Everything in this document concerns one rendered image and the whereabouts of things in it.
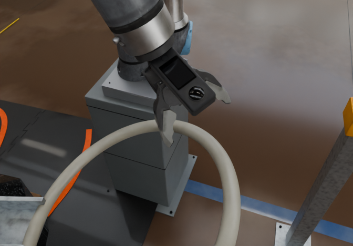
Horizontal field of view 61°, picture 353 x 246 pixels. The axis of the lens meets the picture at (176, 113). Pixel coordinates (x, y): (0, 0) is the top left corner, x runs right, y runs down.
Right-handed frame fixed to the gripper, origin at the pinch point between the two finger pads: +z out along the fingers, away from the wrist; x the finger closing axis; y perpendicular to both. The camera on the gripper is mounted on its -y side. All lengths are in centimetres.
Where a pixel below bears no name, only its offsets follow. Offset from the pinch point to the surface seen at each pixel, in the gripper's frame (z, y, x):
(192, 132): 4.6, 5.2, 1.4
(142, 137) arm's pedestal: 55, 76, 15
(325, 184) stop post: 83, 14, -37
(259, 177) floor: 142, 73, -31
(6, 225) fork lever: 4, 17, 49
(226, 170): 4.4, -8.5, 1.5
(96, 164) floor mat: 96, 134, 56
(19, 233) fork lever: 5.7, 13.4, 46.5
